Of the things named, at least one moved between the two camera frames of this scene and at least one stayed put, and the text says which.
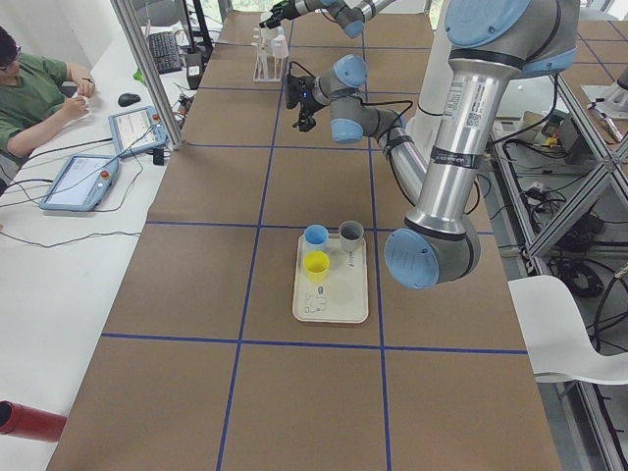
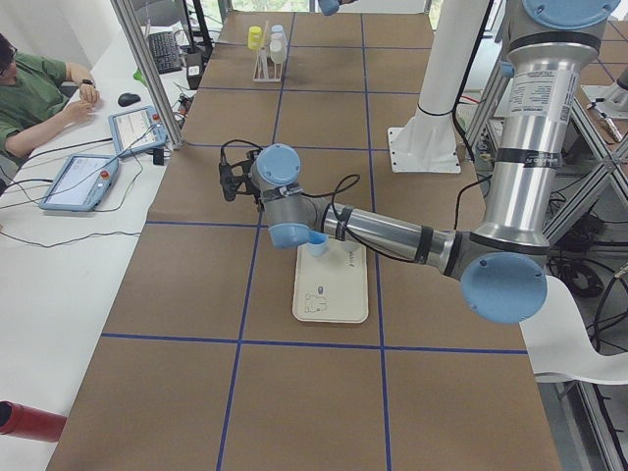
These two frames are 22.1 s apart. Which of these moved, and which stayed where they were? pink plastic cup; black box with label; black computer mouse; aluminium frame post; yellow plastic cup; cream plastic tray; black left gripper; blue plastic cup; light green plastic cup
Moved: light green plastic cup; yellow plastic cup; black left gripper
Stayed: aluminium frame post; pink plastic cup; blue plastic cup; black computer mouse; cream plastic tray; black box with label
